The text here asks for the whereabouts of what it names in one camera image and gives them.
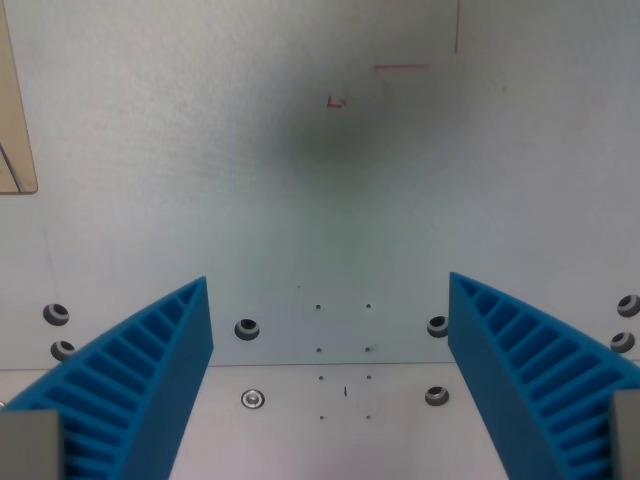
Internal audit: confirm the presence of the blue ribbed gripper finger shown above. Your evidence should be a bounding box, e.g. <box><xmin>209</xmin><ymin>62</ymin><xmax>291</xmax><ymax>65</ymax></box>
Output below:
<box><xmin>447</xmin><ymin>271</ymin><xmax>640</xmax><ymax>480</ymax></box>
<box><xmin>0</xmin><ymin>275</ymin><xmax>215</xmax><ymax>480</ymax></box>

